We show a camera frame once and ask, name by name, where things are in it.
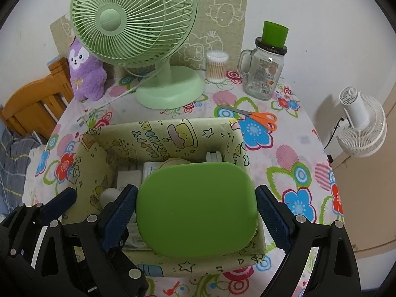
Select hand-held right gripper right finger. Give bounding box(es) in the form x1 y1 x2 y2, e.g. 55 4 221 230
256 185 362 297

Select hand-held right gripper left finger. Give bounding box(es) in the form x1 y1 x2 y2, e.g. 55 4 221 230
34 185 139 297

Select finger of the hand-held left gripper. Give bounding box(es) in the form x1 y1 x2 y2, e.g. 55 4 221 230
107 249 149 297
17 188 77 228

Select white charger with grey label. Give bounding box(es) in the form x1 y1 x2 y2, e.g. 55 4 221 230
117 169 143 189

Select green rounded case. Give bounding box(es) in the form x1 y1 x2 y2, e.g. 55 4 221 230
135 162 259 258

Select yellow printed storage box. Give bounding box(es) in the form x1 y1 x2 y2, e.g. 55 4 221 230
60 118 267 277

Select grey plaid pillow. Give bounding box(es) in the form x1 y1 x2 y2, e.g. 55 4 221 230
0 127 41 217

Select floral tablecloth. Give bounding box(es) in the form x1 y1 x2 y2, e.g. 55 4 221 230
23 68 344 297

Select wooden bed headboard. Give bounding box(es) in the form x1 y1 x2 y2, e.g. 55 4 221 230
0 56 76 137

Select white standing fan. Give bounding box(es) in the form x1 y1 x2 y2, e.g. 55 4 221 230
336 87 387 158

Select purple plush toy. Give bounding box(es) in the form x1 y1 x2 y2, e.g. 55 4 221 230
68 37 108 102

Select glass jar with green lid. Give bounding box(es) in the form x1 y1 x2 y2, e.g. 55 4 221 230
238 21 289 101

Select cotton swab container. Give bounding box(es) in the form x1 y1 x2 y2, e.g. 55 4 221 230
206 50 230 84

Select green desk fan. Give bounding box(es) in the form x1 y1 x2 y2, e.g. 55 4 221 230
70 0 205 110

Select orange handled scissors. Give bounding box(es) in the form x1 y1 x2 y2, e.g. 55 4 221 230
220 105 277 131

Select black fan cable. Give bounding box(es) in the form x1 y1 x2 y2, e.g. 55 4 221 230
323 117 346 149

